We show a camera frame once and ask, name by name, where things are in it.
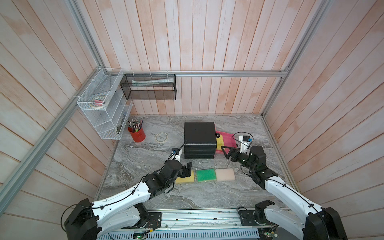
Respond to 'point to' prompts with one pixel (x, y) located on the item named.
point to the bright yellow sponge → (219, 142)
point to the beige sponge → (225, 174)
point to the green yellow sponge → (206, 175)
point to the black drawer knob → (217, 135)
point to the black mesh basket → (149, 86)
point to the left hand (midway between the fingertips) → (184, 164)
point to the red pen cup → (138, 136)
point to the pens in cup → (135, 125)
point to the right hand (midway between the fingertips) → (225, 146)
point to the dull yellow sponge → (186, 179)
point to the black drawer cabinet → (200, 140)
